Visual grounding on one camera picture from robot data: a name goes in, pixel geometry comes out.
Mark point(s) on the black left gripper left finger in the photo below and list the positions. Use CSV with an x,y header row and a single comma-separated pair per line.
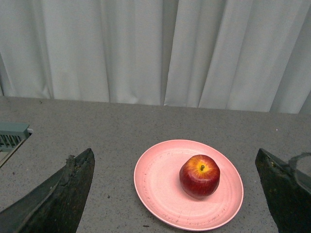
x,y
56,205

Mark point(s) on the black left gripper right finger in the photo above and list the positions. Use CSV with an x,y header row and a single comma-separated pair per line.
x,y
287,191

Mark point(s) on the red apple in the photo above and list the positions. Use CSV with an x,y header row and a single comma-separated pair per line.
x,y
199,176

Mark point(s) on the pink plate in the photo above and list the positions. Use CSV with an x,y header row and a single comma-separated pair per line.
x,y
156,179

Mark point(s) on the grey-green vent fixture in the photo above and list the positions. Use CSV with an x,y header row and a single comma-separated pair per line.
x,y
12,136

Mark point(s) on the white curtain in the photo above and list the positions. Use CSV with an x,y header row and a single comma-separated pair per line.
x,y
252,55

